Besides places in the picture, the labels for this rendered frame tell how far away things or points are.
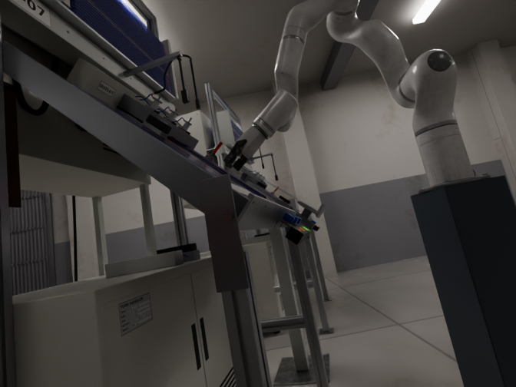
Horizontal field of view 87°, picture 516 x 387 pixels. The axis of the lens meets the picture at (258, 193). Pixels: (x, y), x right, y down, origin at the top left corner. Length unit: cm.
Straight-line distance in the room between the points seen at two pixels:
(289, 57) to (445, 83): 49
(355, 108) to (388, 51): 340
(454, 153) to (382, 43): 43
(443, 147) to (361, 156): 327
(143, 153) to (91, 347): 36
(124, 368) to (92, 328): 11
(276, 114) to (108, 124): 55
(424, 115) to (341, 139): 324
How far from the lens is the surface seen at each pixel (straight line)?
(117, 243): 430
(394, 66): 114
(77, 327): 65
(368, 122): 447
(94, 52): 113
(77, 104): 69
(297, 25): 113
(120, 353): 66
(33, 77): 82
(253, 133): 95
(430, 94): 103
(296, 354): 151
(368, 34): 113
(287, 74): 104
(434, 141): 102
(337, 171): 408
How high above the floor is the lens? 66
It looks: 9 degrees up
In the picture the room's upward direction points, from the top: 11 degrees counter-clockwise
